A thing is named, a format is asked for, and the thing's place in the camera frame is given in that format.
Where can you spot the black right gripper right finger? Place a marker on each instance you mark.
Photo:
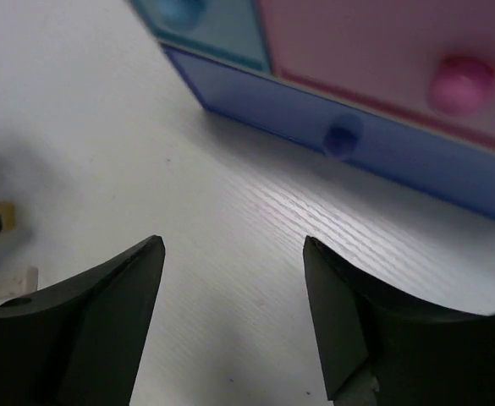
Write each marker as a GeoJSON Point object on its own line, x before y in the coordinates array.
{"type": "Point", "coordinates": [379, 345]}

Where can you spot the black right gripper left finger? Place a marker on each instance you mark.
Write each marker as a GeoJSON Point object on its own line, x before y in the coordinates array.
{"type": "Point", "coordinates": [80, 341]}

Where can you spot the yellow eraser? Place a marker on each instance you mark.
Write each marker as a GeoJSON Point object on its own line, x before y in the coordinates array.
{"type": "Point", "coordinates": [7, 216]}

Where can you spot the dark blue drawer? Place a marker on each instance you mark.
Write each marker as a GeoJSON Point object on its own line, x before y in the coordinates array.
{"type": "Point", "coordinates": [447, 169]}

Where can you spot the light blue drawer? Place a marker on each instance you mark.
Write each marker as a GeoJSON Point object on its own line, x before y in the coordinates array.
{"type": "Point", "coordinates": [223, 29]}

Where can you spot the pink drawer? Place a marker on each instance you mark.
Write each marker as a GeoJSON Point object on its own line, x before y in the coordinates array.
{"type": "Point", "coordinates": [429, 63]}

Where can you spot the white dirty eraser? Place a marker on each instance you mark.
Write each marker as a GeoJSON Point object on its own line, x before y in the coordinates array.
{"type": "Point", "coordinates": [18, 283]}

